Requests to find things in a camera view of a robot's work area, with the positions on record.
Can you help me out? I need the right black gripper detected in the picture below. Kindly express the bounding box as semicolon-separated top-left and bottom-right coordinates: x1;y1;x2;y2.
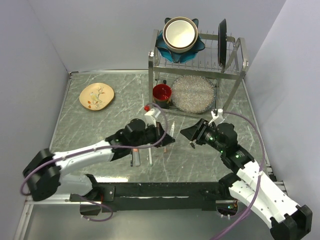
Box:
179;118;226;153

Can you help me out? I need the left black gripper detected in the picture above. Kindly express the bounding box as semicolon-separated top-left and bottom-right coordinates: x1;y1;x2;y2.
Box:
130;121;175;148

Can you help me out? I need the white green-tipped highlighter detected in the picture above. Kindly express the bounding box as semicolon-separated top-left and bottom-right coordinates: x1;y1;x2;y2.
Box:
148;144;153;166

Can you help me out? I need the dark blue pen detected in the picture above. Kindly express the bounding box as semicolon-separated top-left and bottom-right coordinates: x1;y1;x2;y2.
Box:
130;149;134;167

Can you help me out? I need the grey marker orange tip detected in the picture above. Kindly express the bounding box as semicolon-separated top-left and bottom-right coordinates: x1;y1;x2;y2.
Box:
132;150;141;167

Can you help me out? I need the white marker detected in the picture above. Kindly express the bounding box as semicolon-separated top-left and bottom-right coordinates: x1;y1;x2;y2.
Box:
170;122;175;137

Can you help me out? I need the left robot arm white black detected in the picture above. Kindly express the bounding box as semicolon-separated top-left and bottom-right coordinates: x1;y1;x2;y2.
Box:
22;118;175;202

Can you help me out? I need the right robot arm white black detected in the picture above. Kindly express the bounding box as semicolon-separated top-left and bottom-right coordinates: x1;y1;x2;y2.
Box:
180;118;313;240

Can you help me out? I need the speckled grey plate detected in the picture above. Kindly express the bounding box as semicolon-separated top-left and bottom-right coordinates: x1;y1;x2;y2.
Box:
170;75;216;114

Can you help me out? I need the red black mug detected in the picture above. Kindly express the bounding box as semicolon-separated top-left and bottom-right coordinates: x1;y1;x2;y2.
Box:
152;80;172;109

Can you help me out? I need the steel dish rack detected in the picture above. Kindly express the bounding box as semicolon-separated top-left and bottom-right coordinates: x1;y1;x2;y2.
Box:
148;29;250;112

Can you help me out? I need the yellow bird-pattern plate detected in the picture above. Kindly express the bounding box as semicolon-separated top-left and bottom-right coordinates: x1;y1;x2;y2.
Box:
79;83;115;111

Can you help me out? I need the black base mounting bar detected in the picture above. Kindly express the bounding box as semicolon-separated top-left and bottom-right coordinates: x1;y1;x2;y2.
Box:
69;181;240;216

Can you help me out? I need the blue petal-shaped bowl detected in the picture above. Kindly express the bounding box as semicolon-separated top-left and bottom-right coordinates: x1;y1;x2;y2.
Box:
155;16;205;64

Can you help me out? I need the black plate upright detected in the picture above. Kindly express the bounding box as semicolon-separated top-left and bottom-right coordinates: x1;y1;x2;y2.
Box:
218;19;227;69

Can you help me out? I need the cream bowl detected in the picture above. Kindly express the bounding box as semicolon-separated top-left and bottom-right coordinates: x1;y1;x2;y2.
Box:
162;16;199;53

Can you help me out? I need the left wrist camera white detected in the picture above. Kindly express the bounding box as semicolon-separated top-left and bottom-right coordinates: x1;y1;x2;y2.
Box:
144;105;161;127

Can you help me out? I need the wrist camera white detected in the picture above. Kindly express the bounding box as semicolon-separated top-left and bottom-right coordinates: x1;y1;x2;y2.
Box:
144;105;161;127
209;108;225;126

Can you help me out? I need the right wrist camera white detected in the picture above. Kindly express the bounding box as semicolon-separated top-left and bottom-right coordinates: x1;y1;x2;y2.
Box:
209;108;225;126

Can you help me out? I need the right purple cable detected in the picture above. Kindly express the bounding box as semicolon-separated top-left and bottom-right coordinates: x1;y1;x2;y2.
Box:
209;111;266;240

